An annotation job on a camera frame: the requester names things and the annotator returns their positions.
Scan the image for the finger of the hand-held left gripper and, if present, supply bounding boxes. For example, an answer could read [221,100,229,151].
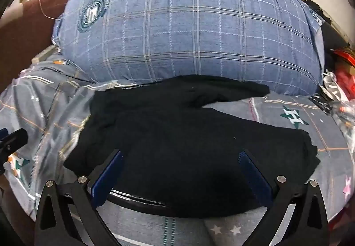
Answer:
[0,128,29,155]

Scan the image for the grey printed bed sheet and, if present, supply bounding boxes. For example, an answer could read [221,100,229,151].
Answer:
[0,60,355,246]

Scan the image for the blue plaid pillow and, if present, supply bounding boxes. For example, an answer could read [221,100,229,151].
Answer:
[51,0,325,96]

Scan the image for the red plastic bag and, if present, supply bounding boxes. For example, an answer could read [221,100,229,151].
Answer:
[333,48,355,97]

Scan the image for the black pants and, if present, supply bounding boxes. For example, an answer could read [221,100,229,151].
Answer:
[64,75,321,218]

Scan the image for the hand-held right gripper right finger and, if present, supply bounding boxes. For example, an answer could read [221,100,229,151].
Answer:
[238,150,329,246]

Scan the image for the clear plastic wrapper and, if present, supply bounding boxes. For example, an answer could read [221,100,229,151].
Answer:
[311,69,355,141]

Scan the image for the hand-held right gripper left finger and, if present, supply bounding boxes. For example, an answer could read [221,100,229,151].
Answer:
[34,149,124,246]

